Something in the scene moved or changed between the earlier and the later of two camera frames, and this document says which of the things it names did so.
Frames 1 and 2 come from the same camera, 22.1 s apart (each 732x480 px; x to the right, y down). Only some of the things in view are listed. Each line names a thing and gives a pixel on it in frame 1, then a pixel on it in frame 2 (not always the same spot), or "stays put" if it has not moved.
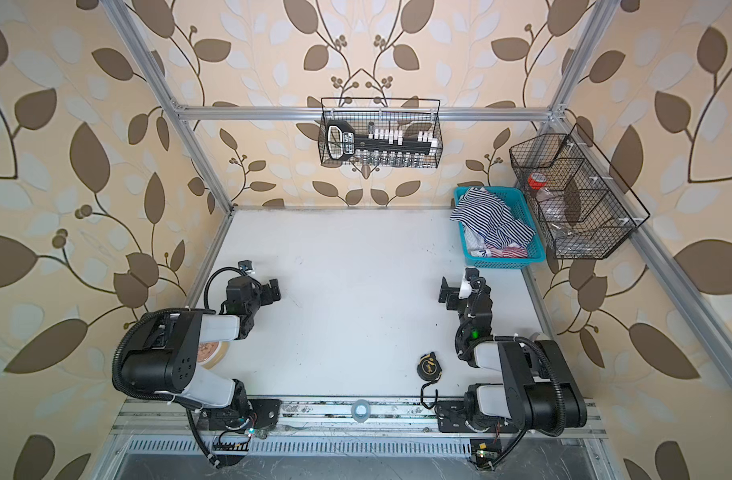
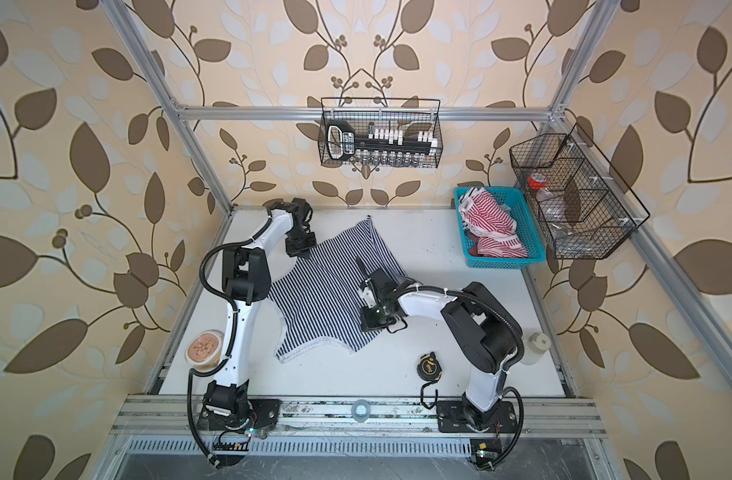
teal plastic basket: (519, 203) stays put
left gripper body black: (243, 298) to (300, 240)
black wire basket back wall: (389, 132) stays put
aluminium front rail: (332, 415) stays put
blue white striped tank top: (486, 214) to (317, 295)
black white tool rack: (345, 142) stays put
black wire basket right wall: (583, 205) stays put
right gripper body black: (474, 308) to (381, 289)
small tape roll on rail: (360, 410) stays put
